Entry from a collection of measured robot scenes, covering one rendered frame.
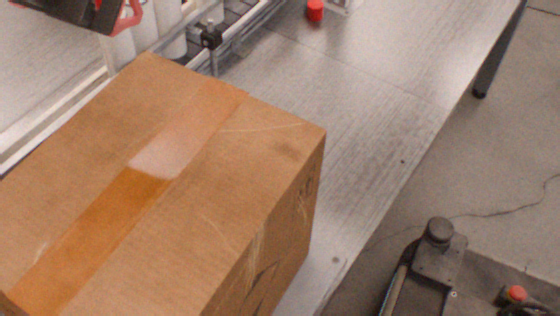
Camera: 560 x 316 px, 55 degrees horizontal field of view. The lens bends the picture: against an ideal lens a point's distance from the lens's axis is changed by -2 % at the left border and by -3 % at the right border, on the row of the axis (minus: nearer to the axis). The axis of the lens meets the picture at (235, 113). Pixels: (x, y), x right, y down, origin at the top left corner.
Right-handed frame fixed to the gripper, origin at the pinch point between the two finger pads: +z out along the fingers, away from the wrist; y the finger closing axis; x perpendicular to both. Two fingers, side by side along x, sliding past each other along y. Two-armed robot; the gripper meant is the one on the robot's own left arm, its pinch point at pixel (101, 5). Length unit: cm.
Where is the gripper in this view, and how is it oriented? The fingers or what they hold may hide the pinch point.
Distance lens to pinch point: 64.1
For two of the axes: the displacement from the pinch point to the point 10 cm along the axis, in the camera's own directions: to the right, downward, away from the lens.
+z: 3.3, 1.0, 9.4
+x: -3.3, 9.4, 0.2
